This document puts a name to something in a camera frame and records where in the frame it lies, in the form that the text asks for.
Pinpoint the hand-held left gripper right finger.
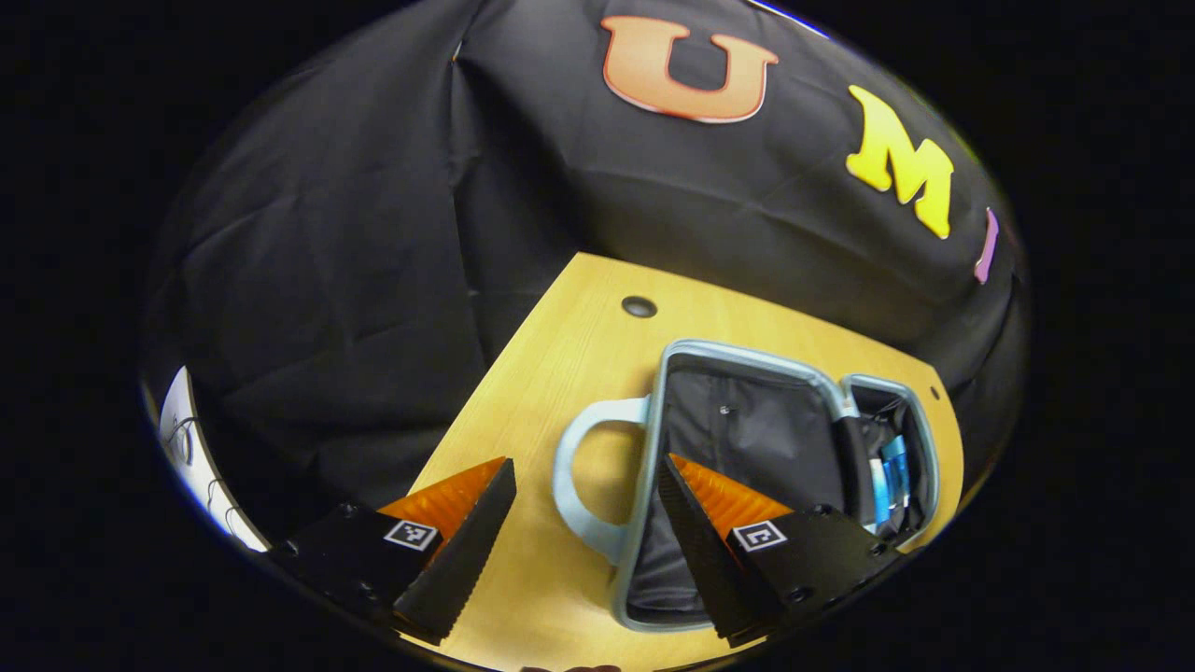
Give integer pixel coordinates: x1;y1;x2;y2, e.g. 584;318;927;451
657;454;905;649

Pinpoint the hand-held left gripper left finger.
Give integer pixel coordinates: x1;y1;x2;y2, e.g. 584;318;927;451
269;456;519;647

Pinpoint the light blue suitcase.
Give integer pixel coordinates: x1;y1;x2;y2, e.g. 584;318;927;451
553;339;941;634

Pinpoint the white and blue tube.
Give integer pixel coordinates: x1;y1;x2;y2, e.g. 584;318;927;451
868;455;893;530

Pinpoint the green bottle with blue cap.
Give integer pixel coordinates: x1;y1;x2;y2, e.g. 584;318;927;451
882;434;912;510

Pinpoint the white printed board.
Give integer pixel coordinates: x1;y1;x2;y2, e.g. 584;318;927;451
157;366;272;553

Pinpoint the black backdrop cloth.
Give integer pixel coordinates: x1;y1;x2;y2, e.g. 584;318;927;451
140;0;1028;542

